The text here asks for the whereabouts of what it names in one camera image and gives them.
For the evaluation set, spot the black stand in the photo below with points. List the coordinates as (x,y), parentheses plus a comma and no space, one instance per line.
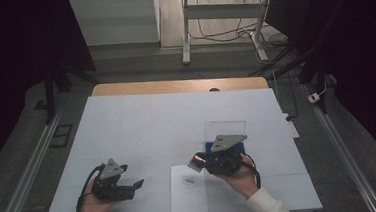
(49,92)

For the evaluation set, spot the white desk frame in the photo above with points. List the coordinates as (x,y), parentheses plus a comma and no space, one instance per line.
(222,10)

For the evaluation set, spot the white table cover board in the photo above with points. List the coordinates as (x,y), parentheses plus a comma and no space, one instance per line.
(151,128)

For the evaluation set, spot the black floor socket frame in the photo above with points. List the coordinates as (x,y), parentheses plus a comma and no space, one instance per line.
(61,136)

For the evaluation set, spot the white paper sheet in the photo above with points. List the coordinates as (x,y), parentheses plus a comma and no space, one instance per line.
(189,196)

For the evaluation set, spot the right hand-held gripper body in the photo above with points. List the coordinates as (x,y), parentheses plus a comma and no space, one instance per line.
(226,156)

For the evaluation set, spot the metal floor rail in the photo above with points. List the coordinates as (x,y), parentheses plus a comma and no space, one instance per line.
(342,148)
(26,170)

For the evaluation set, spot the person's left hand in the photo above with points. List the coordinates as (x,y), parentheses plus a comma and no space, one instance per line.
(94,206)

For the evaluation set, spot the person's right hand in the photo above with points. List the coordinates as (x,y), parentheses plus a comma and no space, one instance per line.
(241,179)

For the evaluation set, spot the wooden table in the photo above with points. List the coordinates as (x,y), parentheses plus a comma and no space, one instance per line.
(174,86)

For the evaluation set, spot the grey white cabinet panel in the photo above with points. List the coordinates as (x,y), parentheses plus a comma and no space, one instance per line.
(116,20)

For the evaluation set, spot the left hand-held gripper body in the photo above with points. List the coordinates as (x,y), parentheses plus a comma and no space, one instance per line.
(109,183)

